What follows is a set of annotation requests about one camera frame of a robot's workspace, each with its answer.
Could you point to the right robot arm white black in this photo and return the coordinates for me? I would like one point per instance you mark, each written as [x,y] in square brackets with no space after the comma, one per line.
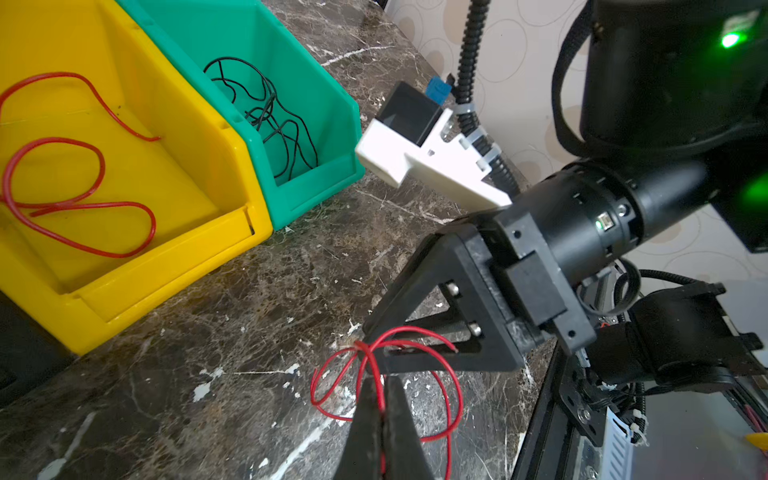
[663,105]

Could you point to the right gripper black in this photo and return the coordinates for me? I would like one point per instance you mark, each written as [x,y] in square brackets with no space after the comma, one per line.
[555,237]

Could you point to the black plastic bin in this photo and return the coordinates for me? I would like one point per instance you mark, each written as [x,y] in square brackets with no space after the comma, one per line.
[30,355]

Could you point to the green plastic bin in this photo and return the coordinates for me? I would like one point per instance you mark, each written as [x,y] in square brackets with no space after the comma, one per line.
[299,125]

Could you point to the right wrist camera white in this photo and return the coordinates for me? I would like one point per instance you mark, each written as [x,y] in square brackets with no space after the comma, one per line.
[406,139]

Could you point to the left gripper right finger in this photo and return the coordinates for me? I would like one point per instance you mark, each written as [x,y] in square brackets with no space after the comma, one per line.
[403,454]

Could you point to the yellow plastic bin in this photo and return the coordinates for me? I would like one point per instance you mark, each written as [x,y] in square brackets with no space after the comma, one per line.
[131,186]

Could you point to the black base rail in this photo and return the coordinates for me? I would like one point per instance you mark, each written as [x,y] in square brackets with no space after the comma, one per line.
[593,418]

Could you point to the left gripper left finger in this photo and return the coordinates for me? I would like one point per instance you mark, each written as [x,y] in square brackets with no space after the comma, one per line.
[362,454]

